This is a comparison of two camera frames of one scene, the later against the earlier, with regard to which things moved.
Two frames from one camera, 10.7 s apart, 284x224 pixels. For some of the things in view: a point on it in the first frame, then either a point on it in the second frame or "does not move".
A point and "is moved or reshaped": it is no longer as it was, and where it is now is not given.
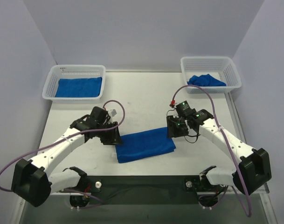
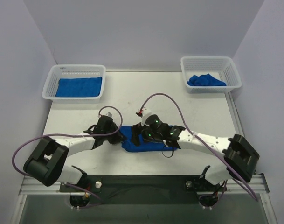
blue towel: (144, 144) is moved or reshaped
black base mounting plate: (140, 190) does not move
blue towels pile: (204, 80) does not move
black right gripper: (175, 128) → (137, 133)
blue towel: (84, 87) does not move
